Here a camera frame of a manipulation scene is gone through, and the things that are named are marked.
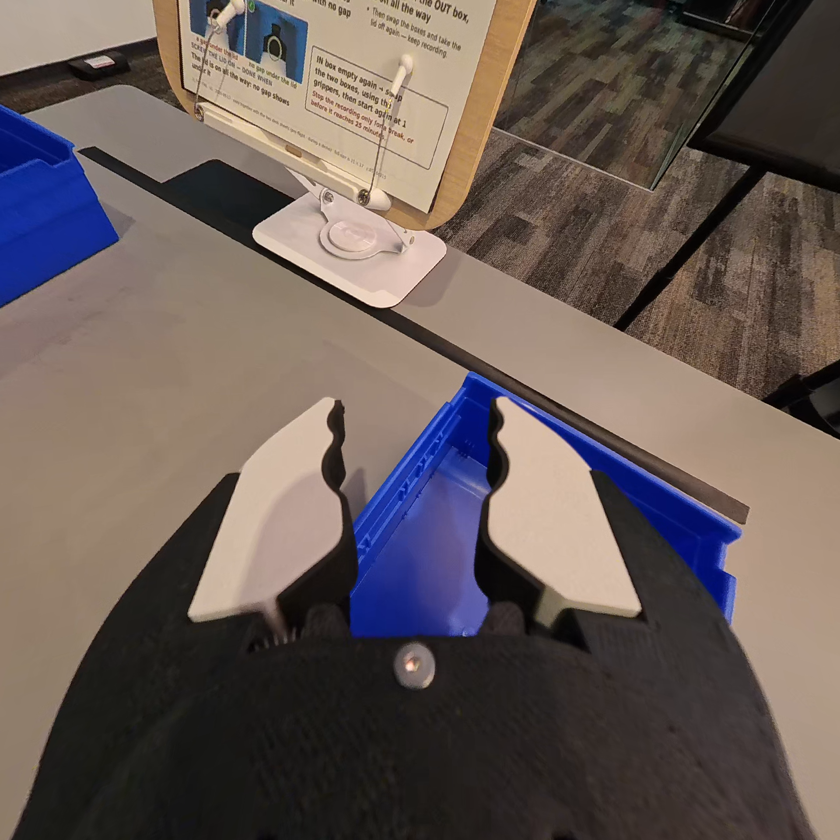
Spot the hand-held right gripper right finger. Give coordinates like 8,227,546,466
474,395,644,643

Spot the black rectangular table pad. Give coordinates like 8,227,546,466
163,159,298,227

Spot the black chair base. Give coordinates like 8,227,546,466
764,374,840,439

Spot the black desk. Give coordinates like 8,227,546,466
613,0,840,329

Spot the blue plastic storage bin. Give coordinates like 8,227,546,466
350,372,742,639
0,104,120,308

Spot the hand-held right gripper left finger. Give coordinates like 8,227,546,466
187,395,360,626

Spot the small black floor device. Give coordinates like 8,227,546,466
67,51,130,81

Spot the instruction sheet on stand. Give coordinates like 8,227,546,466
152,0,538,308

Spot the printed instruction sheet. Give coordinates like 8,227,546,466
178,0,494,214

